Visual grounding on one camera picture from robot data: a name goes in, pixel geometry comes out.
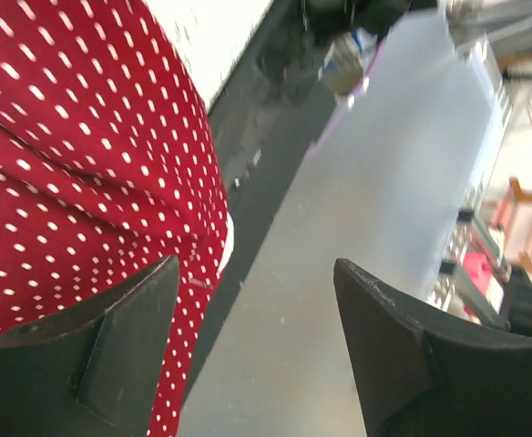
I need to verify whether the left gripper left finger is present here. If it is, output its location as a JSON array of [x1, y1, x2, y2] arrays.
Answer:
[[0, 257, 179, 437]]

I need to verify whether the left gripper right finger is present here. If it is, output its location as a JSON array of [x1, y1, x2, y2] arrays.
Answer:
[[333, 259, 532, 436]]

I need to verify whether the red polka dot cloth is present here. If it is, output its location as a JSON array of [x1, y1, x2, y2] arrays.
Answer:
[[0, 1, 234, 436]]

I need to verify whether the floral tablecloth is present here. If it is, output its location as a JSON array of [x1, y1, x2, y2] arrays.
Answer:
[[147, 0, 272, 107]]

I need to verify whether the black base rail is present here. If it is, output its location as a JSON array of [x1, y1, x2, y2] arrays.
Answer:
[[187, 1, 334, 389]]

